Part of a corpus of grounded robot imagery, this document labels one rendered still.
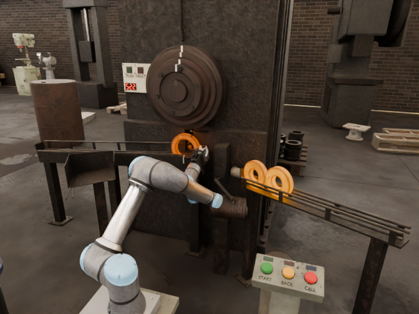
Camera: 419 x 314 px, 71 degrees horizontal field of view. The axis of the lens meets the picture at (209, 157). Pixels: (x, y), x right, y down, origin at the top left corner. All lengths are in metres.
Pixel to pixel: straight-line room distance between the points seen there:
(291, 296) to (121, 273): 0.61
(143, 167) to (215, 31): 0.91
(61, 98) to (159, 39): 2.65
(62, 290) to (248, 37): 1.80
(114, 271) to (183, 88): 0.95
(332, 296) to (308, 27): 6.48
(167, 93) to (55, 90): 2.85
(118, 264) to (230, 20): 1.34
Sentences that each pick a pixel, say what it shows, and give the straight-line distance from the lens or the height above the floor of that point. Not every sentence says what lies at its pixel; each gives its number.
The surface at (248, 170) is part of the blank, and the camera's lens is 1.59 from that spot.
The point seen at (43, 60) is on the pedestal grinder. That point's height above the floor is 0.92.
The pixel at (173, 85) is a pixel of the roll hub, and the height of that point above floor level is 1.15.
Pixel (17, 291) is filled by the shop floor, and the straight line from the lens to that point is 2.17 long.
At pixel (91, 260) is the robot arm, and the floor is 0.56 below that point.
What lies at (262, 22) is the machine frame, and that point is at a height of 1.47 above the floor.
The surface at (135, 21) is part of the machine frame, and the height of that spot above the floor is 1.48.
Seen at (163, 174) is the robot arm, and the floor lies 0.85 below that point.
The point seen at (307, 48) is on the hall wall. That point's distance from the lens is 7.67.
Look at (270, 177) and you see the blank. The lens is 1.49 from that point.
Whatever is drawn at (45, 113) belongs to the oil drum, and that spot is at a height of 0.49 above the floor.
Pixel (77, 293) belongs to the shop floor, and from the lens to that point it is 2.01.
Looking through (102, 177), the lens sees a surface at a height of 0.60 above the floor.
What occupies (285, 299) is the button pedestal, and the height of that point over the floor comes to 0.51.
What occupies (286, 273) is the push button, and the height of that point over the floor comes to 0.61.
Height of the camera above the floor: 1.34
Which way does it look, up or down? 21 degrees down
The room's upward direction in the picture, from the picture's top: 1 degrees clockwise
